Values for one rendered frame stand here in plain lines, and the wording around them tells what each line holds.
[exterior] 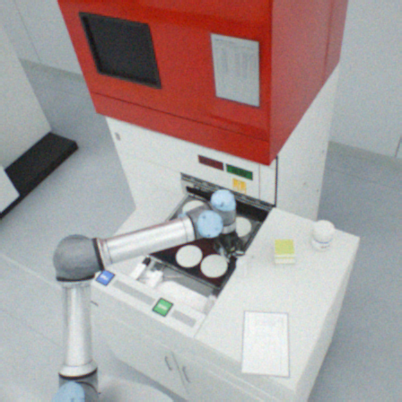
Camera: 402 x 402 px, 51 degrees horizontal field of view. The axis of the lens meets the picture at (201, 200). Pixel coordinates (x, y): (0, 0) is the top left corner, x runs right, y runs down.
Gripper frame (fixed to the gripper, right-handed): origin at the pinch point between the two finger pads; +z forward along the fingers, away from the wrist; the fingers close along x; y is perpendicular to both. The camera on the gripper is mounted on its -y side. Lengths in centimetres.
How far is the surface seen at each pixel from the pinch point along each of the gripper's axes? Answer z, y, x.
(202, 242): 1.7, -11.3, -4.5
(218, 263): 1.5, 0.8, -4.1
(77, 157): 92, -209, -24
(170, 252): 1.7, -14.1, -17.4
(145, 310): -4.4, 7.3, -36.7
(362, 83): 30, -84, 153
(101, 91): -44, -67, -14
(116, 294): -4.4, -4.3, -43.2
